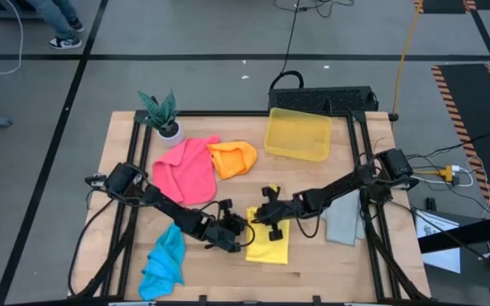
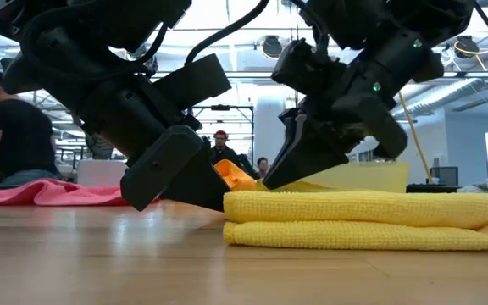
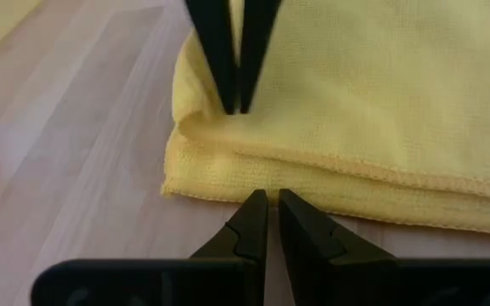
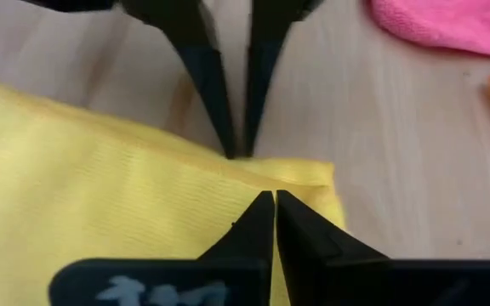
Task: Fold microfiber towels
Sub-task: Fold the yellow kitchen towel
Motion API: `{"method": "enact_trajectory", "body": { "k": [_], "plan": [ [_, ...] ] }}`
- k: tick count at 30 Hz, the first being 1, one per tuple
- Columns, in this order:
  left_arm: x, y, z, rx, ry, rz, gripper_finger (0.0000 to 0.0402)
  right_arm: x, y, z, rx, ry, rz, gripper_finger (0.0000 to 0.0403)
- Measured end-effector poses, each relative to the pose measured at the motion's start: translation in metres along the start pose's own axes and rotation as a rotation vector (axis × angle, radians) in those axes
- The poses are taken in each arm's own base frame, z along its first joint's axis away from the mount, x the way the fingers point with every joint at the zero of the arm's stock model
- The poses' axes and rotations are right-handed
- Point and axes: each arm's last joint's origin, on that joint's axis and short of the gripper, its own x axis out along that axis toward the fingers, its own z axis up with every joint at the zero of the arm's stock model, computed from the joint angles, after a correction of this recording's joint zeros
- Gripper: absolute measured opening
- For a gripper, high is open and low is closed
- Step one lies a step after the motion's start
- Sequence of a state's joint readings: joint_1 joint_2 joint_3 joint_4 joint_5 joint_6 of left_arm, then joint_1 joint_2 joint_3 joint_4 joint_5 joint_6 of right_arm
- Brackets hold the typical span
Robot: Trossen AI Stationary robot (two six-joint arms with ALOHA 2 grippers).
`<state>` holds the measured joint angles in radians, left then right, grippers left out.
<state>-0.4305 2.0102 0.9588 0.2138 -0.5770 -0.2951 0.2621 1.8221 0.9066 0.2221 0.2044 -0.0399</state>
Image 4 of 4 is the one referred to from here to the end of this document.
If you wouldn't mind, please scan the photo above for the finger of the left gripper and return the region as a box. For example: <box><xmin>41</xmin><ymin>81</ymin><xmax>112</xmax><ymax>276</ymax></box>
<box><xmin>243</xmin><ymin>0</ymin><xmax>327</xmax><ymax>156</ymax></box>
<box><xmin>119</xmin><ymin>0</ymin><xmax>237</xmax><ymax>159</ymax></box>

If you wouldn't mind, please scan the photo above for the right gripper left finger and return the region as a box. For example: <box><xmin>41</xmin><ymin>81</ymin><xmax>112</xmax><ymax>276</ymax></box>
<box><xmin>48</xmin><ymin>190</ymin><xmax>276</xmax><ymax>306</ymax></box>

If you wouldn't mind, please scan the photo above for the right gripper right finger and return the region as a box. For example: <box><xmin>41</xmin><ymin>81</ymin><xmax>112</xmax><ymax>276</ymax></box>
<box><xmin>275</xmin><ymin>190</ymin><xmax>490</xmax><ymax>306</ymax></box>

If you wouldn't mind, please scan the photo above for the yellow microfiber towel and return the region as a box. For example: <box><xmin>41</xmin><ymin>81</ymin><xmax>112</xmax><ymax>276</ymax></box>
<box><xmin>0</xmin><ymin>71</ymin><xmax>348</xmax><ymax>306</ymax></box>

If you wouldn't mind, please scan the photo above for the pink microfiber towel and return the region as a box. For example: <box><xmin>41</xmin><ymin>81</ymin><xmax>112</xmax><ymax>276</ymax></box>
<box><xmin>366</xmin><ymin>0</ymin><xmax>490</xmax><ymax>57</ymax></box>

